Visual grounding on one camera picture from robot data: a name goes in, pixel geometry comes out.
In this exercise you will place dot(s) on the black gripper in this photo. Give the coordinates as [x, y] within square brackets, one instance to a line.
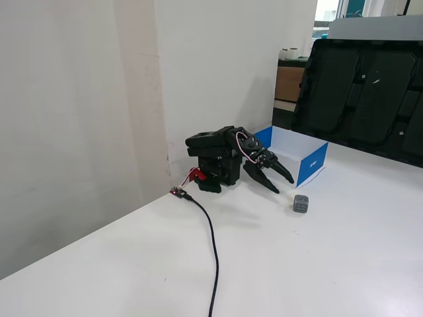
[255, 169]

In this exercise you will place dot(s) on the gray block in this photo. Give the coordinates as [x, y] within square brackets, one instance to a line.
[301, 204]

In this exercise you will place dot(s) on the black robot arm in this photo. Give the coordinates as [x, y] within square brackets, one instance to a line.
[208, 143]

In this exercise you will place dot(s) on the blue and white cardboard box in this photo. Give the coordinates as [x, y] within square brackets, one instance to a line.
[312, 165]

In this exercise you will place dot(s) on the brown cardboard box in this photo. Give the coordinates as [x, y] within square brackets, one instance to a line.
[289, 84]

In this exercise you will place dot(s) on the red table clamp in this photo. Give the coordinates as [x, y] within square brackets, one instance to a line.
[195, 173]

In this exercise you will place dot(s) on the small controller board red led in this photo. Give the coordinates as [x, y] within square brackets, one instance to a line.
[177, 192]

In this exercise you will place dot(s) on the black plastic moulded tray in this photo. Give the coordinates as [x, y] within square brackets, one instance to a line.
[360, 95]

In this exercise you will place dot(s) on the white cup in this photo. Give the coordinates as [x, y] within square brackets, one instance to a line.
[284, 54]
[293, 53]

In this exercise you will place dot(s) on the gray flat panel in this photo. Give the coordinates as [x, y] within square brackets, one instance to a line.
[373, 28]

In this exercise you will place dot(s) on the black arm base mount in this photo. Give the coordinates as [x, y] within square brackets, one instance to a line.
[209, 187]

